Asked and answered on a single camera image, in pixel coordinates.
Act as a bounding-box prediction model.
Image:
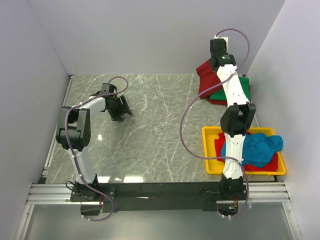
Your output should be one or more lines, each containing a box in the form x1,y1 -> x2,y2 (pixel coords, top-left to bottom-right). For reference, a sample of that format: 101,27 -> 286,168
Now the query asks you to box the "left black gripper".
107,95 -> 133,122

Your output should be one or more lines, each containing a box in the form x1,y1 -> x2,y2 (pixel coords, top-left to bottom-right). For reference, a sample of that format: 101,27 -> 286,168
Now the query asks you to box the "dark red t-shirt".
196,60 -> 227,103

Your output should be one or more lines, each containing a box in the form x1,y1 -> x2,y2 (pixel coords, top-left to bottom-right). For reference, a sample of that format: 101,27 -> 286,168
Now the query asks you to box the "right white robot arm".
209,36 -> 256,200

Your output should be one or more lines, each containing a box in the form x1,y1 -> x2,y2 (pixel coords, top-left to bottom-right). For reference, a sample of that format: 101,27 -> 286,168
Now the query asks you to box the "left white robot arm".
55,82 -> 133,201

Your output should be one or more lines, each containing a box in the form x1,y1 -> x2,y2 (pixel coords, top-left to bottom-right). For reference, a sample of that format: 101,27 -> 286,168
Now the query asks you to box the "folded green t-shirt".
209,76 -> 251,106

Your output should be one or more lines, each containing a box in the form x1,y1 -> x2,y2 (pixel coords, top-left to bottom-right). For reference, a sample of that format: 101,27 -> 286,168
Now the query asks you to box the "folded red t-shirt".
205,79 -> 253,106

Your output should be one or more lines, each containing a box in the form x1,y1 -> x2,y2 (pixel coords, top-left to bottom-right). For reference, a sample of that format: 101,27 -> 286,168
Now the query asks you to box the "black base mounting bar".
70,181 -> 247,213

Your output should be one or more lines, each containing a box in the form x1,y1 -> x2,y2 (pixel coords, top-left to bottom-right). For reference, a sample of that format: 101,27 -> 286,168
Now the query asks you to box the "blue t-shirt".
220,132 -> 285,169

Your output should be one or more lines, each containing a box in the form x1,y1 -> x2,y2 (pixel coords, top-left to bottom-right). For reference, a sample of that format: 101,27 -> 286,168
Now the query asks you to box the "bright red t-shirt in bin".
214,131 -> 280,173

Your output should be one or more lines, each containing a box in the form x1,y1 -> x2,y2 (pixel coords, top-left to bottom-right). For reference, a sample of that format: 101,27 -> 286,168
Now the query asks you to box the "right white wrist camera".
213,37 -> 229,48

